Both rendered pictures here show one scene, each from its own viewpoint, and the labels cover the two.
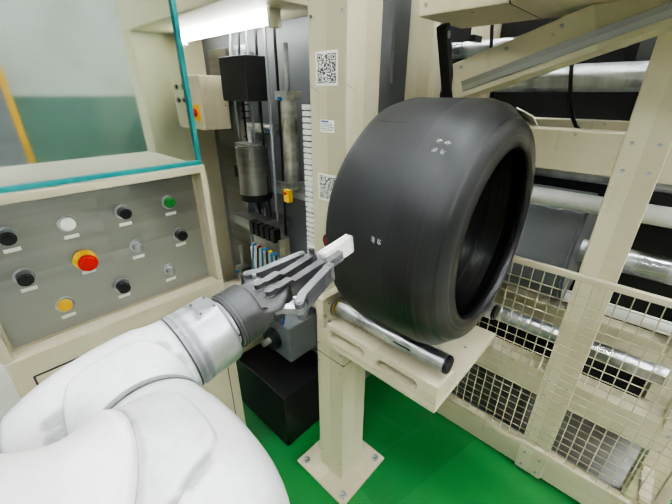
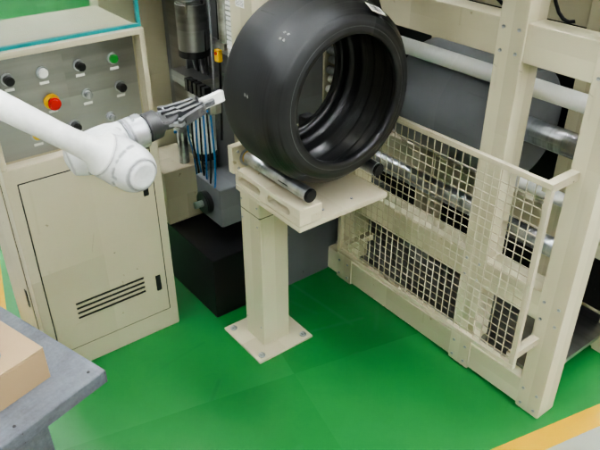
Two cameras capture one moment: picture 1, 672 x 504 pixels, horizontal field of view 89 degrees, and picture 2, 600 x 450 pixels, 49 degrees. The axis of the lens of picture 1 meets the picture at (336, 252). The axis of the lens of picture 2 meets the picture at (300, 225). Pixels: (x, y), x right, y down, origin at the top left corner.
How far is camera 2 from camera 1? 1.31 m
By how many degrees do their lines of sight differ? 11
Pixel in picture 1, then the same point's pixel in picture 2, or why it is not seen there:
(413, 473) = (337, 350)
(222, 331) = (142, 128)
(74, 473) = (101, 139)
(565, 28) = not seen: outside the picture
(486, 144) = (313, 36)
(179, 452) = (126, 142)
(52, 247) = (32, 90)
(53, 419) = not seen: hidden behind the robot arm
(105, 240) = (65, 87)
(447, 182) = (283, 60)
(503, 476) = (430, 362)
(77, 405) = not seen: hidden behind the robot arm
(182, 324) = (125, 122)
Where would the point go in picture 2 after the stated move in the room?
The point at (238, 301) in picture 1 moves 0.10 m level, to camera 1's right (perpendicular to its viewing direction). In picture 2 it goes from (151, 116) to (189, 119)
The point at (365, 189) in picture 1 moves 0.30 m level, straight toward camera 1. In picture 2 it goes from (243, 61) to (203, 98)
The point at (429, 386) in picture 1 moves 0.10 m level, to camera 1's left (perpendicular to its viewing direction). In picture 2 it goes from (295, 211) to (262, 208)
